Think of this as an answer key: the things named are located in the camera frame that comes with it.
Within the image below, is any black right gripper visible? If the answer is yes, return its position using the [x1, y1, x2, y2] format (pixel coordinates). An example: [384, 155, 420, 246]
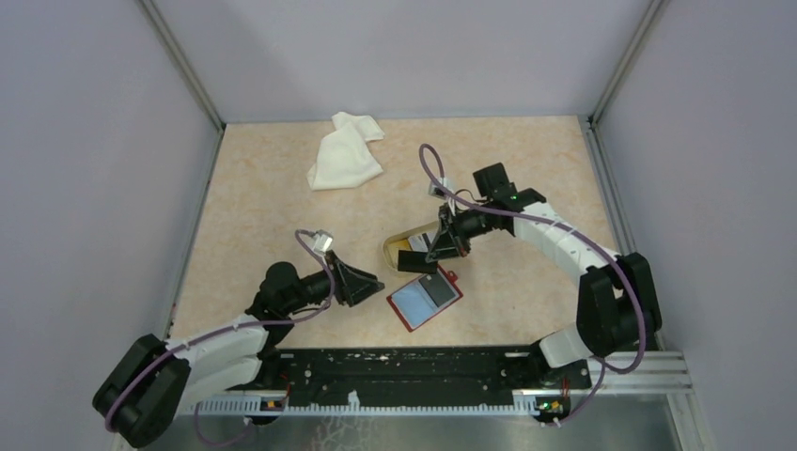
[426, 201, 493, 262]

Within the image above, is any white crumpled cloth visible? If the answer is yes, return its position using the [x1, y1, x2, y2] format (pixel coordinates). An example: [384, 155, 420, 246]
[306, 112, 385, 191]

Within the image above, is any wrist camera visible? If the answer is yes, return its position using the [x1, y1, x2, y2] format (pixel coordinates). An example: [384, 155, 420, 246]
[312, 230, 334, 255]
[428, 177, 454, 200]

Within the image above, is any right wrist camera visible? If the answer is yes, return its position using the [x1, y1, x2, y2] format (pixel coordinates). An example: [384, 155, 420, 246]
[428, 177, 454, 200]

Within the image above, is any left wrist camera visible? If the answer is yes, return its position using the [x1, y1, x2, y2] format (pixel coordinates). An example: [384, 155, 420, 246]
[312, 230, 334, 255]

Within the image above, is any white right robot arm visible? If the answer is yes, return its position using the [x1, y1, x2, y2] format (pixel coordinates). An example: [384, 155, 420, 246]
[426, 163, 661, 387]

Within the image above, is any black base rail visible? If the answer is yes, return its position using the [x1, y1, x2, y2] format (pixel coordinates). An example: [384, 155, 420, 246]
[234, 345, 591, 408]

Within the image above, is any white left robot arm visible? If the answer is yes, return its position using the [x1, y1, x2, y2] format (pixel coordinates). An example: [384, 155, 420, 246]
[91, 251, 384, 448]

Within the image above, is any gold VIP card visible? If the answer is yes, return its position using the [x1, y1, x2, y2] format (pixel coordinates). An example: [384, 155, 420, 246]
[394, 238, 413, 251]

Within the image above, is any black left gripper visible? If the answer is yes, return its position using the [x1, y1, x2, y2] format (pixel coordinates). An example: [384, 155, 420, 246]
[284, 249, 385, 314]

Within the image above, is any silver magnetic stripe card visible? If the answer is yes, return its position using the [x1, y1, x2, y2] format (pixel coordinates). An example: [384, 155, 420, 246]
[407, 232, 434, 253]

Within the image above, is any red card holder wallet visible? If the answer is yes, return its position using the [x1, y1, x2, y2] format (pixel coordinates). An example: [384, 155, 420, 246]
[386, 266, 463, 333]

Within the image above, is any beige oval tray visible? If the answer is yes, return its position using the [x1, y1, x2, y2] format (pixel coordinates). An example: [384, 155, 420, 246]
[383, 229, 434, 271]

